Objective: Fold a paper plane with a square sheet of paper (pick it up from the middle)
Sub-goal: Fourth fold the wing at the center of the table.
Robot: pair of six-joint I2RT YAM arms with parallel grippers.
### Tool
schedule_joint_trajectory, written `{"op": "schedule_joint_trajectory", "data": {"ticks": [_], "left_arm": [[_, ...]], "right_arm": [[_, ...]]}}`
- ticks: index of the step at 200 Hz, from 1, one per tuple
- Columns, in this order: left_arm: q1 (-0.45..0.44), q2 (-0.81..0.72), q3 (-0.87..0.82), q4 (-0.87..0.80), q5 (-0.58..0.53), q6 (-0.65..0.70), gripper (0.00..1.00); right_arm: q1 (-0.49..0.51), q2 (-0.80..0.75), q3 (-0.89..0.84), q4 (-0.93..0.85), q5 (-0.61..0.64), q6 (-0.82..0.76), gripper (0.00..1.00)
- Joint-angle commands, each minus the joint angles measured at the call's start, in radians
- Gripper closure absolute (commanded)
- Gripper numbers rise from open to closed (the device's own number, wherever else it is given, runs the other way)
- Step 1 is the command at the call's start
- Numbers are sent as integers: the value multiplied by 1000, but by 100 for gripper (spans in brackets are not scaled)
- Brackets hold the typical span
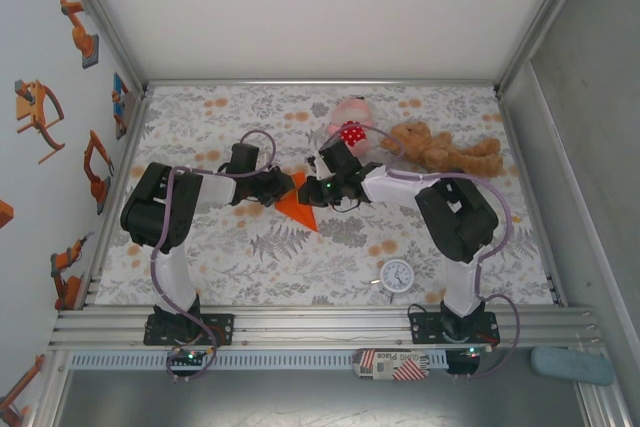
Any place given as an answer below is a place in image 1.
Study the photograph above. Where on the orange paper sheet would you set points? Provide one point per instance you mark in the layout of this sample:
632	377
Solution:
300	212

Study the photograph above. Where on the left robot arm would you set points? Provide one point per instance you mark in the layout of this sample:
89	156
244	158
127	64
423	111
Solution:
160	212

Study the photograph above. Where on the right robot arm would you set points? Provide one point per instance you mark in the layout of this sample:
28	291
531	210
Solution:
455	217

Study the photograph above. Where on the floral print tablecloth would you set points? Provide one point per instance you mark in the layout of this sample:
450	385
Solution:
250	112

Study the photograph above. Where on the pink doll red dotted dress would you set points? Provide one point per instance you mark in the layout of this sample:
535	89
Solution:
350	109

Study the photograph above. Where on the white alarm clock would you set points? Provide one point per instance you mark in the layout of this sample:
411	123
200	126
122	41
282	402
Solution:
396	275

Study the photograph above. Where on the brown teddy bear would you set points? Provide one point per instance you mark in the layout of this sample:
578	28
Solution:
450	157

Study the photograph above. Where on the small LED circuit board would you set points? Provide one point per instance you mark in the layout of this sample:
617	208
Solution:
190	355
474	351

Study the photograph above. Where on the grey-blue foam pad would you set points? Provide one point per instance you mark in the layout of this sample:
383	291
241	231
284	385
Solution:
570	366

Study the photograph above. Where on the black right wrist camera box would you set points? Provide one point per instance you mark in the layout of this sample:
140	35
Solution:
337	159

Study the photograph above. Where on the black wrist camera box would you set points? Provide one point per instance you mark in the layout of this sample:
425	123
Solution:
244	159
337	159

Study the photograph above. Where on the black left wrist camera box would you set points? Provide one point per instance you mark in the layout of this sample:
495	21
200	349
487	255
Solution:
244	159

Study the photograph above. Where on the aluminium profile frame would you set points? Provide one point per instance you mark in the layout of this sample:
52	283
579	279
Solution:
325	327

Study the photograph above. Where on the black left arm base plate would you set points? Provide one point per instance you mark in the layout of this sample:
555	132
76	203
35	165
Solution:
220	329

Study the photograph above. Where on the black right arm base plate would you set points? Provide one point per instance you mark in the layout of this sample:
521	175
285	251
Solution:
425	329

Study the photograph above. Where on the blue orange machine wall sticker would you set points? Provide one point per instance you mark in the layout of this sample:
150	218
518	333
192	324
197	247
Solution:
120	107

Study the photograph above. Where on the orange chair machine wall sticker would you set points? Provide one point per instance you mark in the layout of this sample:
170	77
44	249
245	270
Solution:
32	107

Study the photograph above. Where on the orange block wall sticker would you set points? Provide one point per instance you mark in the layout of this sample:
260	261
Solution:
5	214

